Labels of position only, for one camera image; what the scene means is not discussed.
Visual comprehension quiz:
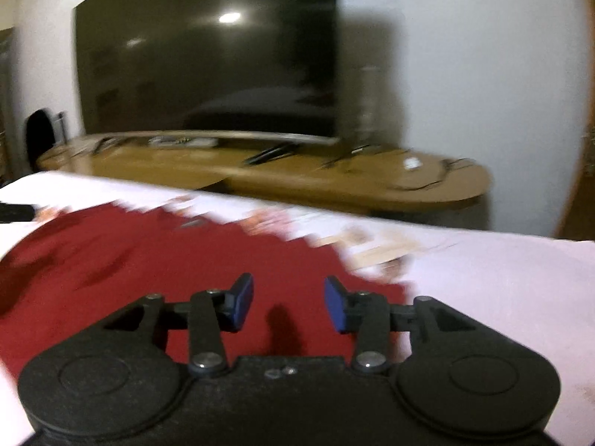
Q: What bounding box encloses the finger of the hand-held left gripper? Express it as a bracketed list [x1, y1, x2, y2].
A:
[0, 201, 36, 224]

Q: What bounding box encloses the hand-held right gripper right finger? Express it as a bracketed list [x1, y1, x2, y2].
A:
[324, 275, 471, 375]

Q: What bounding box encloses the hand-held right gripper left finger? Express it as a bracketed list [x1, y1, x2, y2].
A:
[107, 273, 254, 377]

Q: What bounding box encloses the red beaded knit sweater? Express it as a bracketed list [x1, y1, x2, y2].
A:
[0, 200, 411, 382]

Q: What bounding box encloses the dark chair back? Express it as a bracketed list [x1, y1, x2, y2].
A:
[25, 108, 57, 174]

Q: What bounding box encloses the wooden television cabinet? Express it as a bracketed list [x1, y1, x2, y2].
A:
[37, 131, 493, 231]

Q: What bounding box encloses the floral white bed sheet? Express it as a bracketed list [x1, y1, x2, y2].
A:
[0, 171, 595, 446]

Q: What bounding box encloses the black flat-screen television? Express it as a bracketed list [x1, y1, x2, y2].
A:
[73, 0, 341, 166]

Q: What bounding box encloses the brown wooden door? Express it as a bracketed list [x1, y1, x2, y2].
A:
[554, 111, 595, 242]

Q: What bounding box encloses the black cable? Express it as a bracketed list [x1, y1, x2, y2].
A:
[325, 145, 479, 192]

